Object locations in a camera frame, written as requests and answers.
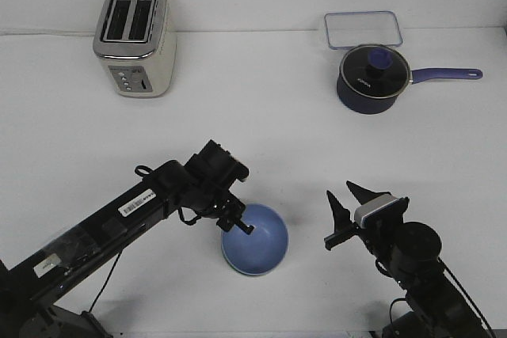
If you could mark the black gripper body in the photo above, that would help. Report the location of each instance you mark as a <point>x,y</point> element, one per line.
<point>213,171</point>
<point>377,240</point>

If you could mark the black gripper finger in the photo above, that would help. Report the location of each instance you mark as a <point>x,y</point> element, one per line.
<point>340,215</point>
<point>363,195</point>
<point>247,229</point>
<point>225,224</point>

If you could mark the blue bowl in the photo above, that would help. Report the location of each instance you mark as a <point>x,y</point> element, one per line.
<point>267,244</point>

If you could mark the green bowl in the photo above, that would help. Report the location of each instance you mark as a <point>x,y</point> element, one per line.
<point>251,270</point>

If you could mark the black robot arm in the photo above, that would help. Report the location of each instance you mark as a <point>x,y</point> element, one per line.
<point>30,290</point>
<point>408,253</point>

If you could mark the dark blue saucepan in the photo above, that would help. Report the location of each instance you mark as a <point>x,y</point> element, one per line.
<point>368,105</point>

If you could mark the glass pot lid blue knob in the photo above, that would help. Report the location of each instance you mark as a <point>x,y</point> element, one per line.
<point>375,71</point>

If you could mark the silver two-slot toaster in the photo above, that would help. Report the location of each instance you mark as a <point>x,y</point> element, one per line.
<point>136,46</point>

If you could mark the clear blue-rimmed container lid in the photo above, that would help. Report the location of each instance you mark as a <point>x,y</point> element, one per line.
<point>345,30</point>

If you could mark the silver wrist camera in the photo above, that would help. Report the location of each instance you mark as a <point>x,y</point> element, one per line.
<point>383,210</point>

